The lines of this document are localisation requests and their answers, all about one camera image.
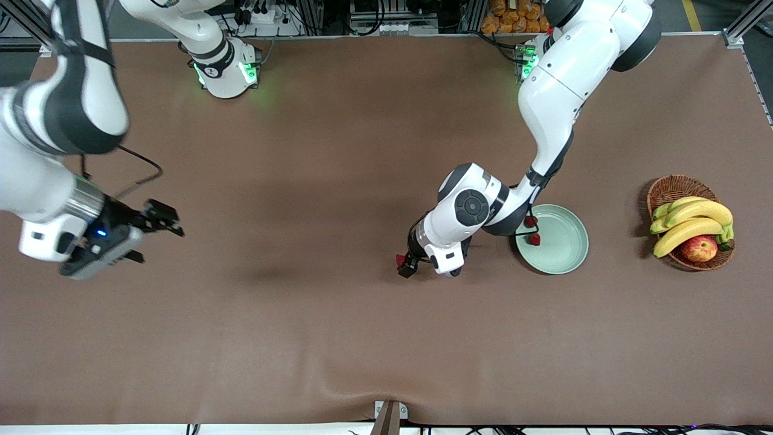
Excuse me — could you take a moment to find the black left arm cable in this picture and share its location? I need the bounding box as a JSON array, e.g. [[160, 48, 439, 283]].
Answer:
[[512, 184, 539, 239]]

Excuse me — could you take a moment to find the metal table bracket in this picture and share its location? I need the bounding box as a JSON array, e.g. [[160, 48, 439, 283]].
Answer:
[[373, 400, 409, 435]]

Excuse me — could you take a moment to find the light green plate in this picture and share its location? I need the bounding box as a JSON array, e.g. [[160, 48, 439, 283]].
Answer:
[[515, 204, 589, 276]]

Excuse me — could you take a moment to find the aluminium frame post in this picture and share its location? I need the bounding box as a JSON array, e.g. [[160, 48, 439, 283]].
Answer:
[[0, 0, 55, 49], [722, 0, 773, 49]]

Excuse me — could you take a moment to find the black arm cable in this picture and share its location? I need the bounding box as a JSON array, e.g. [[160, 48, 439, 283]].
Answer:
[[512, 184, 539, 239], [79, 144, 164, 200]]

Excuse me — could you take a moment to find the red apple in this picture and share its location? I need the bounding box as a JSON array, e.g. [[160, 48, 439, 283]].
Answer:
[[681, 235, 719, 263]]

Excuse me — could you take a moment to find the white terminal strip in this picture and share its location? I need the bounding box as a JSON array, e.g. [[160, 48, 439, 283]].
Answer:
[[373, 21, 440, 36]]

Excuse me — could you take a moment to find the brown wicker basket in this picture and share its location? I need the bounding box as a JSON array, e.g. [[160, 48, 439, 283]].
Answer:
[[646, 175, 736, 271]]

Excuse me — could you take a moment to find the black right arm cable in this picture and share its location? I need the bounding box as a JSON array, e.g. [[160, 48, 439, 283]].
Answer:
[[79, 144, 164, 200]]

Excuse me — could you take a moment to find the white power strip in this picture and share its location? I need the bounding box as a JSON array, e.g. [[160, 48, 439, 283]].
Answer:
[[237, 5, 289, 26]]

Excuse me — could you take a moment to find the brown table cloth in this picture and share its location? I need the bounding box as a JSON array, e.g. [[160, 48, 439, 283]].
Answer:
[[0, 33, 773, 427]]

